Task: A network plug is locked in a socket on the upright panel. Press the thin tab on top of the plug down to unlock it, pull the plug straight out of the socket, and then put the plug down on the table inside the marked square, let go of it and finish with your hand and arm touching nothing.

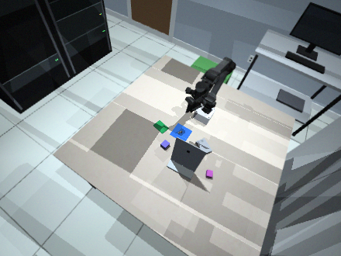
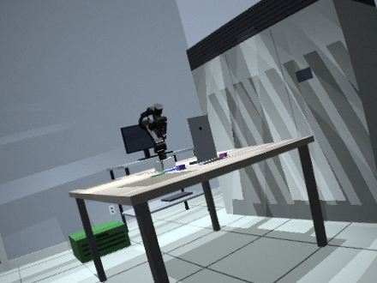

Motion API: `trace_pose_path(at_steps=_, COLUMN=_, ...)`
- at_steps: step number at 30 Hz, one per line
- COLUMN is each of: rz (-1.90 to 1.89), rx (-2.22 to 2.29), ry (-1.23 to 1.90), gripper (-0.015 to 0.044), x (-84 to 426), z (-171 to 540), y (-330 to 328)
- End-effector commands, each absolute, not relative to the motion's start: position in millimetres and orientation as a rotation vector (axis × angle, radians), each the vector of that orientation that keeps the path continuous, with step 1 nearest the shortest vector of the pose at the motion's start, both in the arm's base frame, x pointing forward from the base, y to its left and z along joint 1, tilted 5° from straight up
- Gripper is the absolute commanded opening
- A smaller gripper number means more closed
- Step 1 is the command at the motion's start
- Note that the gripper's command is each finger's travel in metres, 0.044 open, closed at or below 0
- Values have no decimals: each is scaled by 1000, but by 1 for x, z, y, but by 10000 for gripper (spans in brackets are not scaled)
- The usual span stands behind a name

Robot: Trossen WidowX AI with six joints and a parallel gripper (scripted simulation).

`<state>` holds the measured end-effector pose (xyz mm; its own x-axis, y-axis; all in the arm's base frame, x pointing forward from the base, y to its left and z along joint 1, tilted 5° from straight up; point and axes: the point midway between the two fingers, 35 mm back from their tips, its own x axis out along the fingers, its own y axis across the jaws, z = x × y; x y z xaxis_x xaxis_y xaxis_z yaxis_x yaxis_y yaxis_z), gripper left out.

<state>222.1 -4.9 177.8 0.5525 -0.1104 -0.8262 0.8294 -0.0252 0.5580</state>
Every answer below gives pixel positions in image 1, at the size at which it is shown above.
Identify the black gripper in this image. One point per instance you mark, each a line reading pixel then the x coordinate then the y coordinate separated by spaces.
pixel 195 102

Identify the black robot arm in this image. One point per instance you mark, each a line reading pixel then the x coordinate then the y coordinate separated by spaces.
pixel 213 76

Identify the blue flat square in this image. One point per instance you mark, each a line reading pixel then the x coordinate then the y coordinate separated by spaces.
pixel 185 132

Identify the small purple cube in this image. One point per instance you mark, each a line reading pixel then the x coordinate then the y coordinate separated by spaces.
pixel 209 174

